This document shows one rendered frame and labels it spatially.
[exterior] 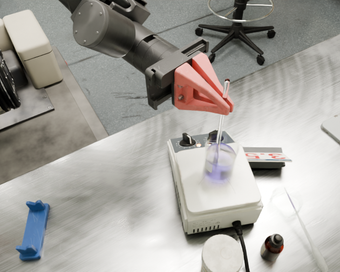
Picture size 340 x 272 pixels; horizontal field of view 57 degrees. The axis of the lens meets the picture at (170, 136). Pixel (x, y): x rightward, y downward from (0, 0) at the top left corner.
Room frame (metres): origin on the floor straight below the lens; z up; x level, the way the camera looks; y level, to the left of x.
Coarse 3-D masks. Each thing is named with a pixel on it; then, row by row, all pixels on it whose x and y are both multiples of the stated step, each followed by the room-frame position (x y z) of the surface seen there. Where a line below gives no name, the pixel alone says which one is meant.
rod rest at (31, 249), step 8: (40, 200) 0.27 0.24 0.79; (32, 208) 0.27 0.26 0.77; (40, 208) 0.27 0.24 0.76; (48, 208) 0.27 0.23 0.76; (32, 216) 0.25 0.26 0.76; (40, 216) 0.25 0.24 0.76; (32, 224) 0.24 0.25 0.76; (40, 224) 0.24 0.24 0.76; (24, 232) 0.22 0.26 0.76; (32, 232) 0.22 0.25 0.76; (40, 232) 0.22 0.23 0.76; (24, 240) 0.21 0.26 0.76; (32, 240) 0.21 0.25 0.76; (40, 240) 0.21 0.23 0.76; (16, 248) 0.19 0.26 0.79; (24, 248) 0.19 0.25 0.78; (32, 248) 0.19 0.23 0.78; (40, 248) 0.20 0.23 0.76; (24, 256) 0.18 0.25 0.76; (32, 256) 0.18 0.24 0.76; (40, 256) 0.18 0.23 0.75
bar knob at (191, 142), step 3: (183, 135) 0.38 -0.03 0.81; (186, 135) 0.38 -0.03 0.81; (189, 135) 0.38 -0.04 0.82; (183, 138) 0.38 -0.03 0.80; (186, 138) 0.37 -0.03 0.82; (189, 138) 0.37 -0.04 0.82; (180, 141) 0.38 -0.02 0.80; (183, 141) 0.38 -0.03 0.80; (186, 141) 0.37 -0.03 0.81; (189, 141) 0.36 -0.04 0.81; (192, 141) 0.37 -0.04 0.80; (195, 141) 0.37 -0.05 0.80; (180, 144) 0.37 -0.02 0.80; (183, 144) 0.36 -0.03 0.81; (186, 144) 0.36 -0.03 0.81; (189, 144) 0.36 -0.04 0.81; (192, 144) 0.36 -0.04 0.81
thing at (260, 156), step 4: (248, 156) 0.35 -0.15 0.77; (252, 156) 0.35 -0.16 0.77; (256, 156) 0.35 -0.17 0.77; (260, 156) 0.35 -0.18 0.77; (264, 156) 0.35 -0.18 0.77; (268, 156) 0.35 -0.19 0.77; (272, 156) 0.35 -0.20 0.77; (276, 156) 0.35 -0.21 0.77; (280, 156) 0.35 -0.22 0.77; (284, 156) 0.35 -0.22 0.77
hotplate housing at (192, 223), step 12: (168, 144) 0.38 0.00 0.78; (180, 180) 0.28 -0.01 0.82; (180, 192) 0.26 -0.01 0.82; (180, 204) 0.24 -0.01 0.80; (192, 216) 0.21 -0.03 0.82; (204, 216) 0.21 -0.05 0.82; (216, 216) 0.21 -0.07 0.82; (228, 216) 0.21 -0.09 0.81; (240, 216) 0.22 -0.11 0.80; (252, 216) 0.22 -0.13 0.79; (192, 228) 0.21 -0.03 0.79; (204, 228) 0.21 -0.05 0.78; (216, 228) 0.21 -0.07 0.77; (240, 228) 0.20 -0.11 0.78
